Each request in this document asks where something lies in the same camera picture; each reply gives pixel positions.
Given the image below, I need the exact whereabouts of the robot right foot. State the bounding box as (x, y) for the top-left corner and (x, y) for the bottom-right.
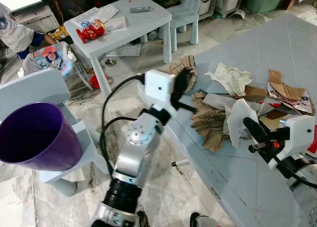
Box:
(190, 212), (218, 227)

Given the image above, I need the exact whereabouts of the plain brown cardboard flap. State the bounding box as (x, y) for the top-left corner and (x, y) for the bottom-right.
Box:
(244, 85), (270, 103)

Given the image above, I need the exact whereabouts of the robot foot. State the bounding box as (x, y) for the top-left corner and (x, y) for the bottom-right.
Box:
(190, 212), (218, 227)
(135, 210), (149, 227)

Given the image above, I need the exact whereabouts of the red plastic toy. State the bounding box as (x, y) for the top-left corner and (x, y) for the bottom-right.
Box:
(89, 74), (108, 89)

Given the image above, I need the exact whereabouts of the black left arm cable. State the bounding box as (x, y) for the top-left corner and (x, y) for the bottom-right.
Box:
(99, 74), (149, 176)

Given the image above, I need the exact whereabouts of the small crumpled brown paper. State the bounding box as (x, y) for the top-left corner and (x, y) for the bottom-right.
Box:
(167, 55), (199, 91)

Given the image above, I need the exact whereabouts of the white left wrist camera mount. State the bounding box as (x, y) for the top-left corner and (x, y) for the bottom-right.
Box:
(138, 70), (178, 114)

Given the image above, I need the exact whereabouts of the yellow toy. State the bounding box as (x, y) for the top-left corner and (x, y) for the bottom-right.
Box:
(47, 25), (70, 42)

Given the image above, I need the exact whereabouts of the torn printed cardboard piece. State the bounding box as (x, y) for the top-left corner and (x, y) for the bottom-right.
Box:
(267, 70), (314, 114)

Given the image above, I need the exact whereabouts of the crumpled white tissue paper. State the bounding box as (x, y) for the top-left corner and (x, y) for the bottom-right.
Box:
(205, 63), (254, 97)

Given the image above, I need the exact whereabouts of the red cartoon toy pack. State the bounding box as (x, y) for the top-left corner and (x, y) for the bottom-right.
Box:
(76, 18), (106, 44)

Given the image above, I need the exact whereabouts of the large white paper sheet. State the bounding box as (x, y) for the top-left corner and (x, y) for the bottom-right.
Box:
(78, 4), (119, 25)

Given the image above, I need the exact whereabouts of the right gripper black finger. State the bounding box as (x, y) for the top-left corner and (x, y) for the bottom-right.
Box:
(244, 117), (271, 144)

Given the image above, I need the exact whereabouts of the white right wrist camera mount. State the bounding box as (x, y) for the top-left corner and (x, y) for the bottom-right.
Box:
(270, 116), (317, 169)

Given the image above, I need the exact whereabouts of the pale blue low chair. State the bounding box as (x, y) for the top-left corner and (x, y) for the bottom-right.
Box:
(0, 69), (110, 197)

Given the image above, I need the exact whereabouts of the pale blue slatted child chair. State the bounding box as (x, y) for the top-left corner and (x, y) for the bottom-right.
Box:
(166, 0), (210, 45)

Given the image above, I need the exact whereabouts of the child in white shirt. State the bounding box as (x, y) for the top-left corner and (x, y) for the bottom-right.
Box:
(0, 2), (56, 60)

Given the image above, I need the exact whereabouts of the large grey folding table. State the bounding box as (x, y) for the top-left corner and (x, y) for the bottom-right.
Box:
(163, 14), (317, 227)

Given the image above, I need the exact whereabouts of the beige flat carton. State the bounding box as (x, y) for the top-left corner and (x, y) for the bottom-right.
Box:
(259, 111), (293, 131)

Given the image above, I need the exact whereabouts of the printed paper sheet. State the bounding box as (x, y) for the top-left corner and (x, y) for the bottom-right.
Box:
(106, 43), (143, 57)

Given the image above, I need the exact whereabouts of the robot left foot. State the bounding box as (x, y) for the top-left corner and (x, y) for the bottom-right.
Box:
(135, 210), (149, 227)

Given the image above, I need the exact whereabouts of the grey remote control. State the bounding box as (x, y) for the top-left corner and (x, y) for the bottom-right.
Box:
(130, 6), (155, 13)

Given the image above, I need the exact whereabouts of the large crumpled brown paper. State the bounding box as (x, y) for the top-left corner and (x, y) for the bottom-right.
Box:
(191, 90), (233, 152)

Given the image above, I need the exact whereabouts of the cartoon print bag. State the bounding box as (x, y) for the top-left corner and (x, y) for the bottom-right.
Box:
(22, 42), (76, 80)

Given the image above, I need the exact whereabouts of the small white plastic table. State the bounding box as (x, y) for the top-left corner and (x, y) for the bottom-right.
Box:
(64, 0), (173, 96)

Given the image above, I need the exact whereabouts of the purple plastic rubbish bin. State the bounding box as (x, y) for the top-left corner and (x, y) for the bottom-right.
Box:
(0, 102), (84, 172)

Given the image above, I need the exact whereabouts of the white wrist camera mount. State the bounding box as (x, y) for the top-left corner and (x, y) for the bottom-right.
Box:
(270, 116), (317, 169)
(138, 70), (178, 114)

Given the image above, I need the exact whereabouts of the small white paper sheet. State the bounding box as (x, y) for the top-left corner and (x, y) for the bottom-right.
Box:
(103, 17), (128, 33)

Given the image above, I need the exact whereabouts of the red white packet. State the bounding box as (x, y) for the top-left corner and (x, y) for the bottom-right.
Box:
(306, 123), (317, 156)

